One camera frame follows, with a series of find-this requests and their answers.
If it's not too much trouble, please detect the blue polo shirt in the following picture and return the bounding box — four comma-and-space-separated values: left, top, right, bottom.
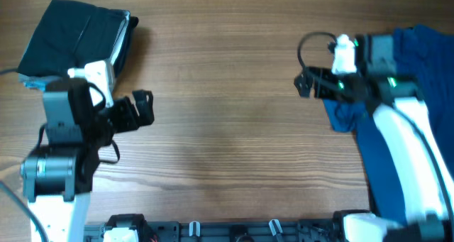
302, 26, 453, 238

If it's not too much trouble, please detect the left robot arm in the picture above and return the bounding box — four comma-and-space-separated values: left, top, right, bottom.
20, 78, 155, 241

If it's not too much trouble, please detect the folded light blue garment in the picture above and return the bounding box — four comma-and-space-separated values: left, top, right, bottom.
18, 74, 62, 92

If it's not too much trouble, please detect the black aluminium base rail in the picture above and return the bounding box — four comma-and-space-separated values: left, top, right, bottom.
83, 214, 346, 242

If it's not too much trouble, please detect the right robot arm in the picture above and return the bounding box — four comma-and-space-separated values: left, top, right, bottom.
294, 31, 453, 241

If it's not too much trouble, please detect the folded dark green garment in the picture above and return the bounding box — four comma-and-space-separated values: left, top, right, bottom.
17, 0, 139, 77

